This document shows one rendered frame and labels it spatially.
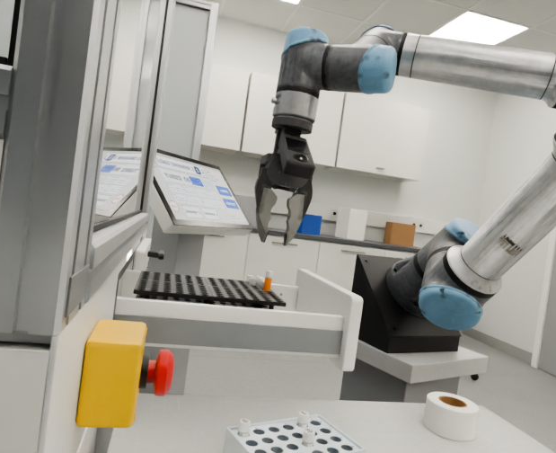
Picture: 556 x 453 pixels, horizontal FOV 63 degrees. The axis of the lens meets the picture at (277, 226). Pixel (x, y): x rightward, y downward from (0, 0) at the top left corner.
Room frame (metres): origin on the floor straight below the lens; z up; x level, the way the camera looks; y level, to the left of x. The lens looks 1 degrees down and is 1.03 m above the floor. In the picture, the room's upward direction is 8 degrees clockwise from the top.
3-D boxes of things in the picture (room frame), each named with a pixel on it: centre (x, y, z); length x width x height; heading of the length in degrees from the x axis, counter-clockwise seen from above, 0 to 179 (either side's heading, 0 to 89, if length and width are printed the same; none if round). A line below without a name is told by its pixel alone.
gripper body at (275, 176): (0.80, 0.00, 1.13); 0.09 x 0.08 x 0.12; 14
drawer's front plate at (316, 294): (0.79, -0.09, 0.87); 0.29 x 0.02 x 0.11; 14
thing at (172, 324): (0.74, 0.11, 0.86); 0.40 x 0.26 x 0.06; 104
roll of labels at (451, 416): (0.64, -0.28, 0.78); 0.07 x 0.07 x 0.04
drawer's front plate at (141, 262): (1.02, 0.29, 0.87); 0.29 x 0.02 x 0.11; 14
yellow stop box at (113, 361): (0.40, 0.12, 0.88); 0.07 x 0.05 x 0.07; 14
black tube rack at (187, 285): (0.74, 0.10, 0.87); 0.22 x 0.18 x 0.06; 104
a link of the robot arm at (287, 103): (0.79, 0.00, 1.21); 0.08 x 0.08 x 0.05
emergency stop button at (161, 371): (0.40, 0.09, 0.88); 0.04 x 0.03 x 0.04; 14
